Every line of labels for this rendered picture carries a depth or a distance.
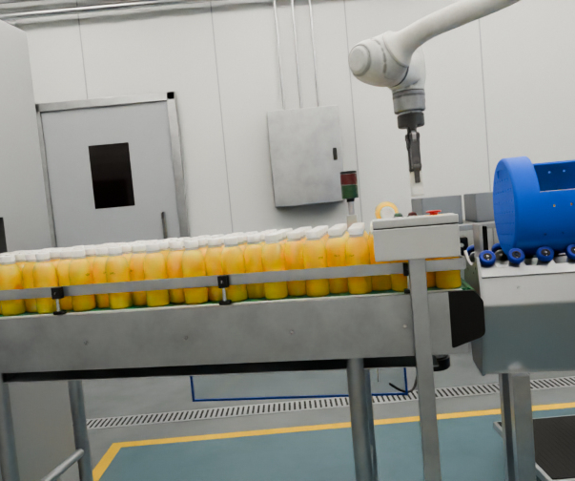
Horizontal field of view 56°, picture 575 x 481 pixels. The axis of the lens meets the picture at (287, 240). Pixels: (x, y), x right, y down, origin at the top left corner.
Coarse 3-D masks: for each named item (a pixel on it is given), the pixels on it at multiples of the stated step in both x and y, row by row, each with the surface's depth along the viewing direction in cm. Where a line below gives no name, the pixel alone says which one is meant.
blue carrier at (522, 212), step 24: (504, 168) 152; (528, 168) 147; (552, 168) 164; (504, 192) 155; (528, 192) 144; (552, 192) 143; (504, 216) 157; (528, 216) 144; (552, 216) 143; (504, 240) 159; (528, 240) 147; (552, 240) 147
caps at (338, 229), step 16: (336, 224) 179; (352, 224) 168; (144, 240) 191; (160, 240) 175; (176, 240) 177; (192, 240) 157; (208, 240) 158; (224, 240) 154; (240, 240) 160; (256, 240) 156; (272, 240) 151; (0, 256) 170; (16, 256) 171; (32, 256) 167; (48, 256) 164; (64, 256) 165; (80, 256) 161
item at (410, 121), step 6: (402, 114) 152; (408, 114) 151; (414, 114) 150; (420, 114) 151; (402, 120) 152; (408, 120) 151; (414, 120) 151; (420, 120) 151; (402, 126) 152; (408, 126) 151; (414, 126) 151; (420, 126) 154; (408, 132) 152
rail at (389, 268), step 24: (384, 264) 144; (432, 264) 142; (456, 264) 141; (24, 288) 162; (48, 288) 160; (72, 288) 159; (96, 288) 158; (120, 288) 157; (144, 288) 156; (168, 288) 154
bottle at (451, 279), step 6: (438, 258) 144; (444, 258) 143; (450, 258) 142; (456, 258) 143; (450, 270) 143; (456, 270) 143; (438, 276) 145; (444, 276) 143; (450, 276) 143; (456, 276) 143; (438, 282) 145; (444, 282) 143; (450, 282) 143; (456, 282) 143
